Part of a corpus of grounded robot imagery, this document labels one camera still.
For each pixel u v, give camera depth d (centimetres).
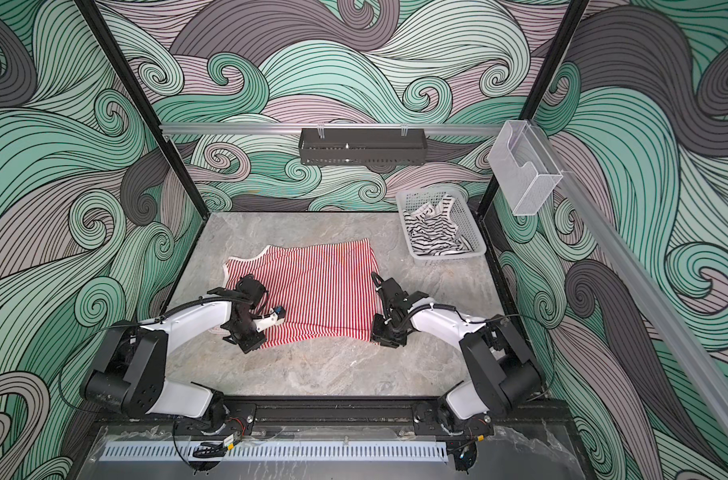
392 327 65
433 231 112
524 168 79
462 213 111
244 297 68
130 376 43
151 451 70
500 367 43
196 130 98
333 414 76
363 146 93
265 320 80
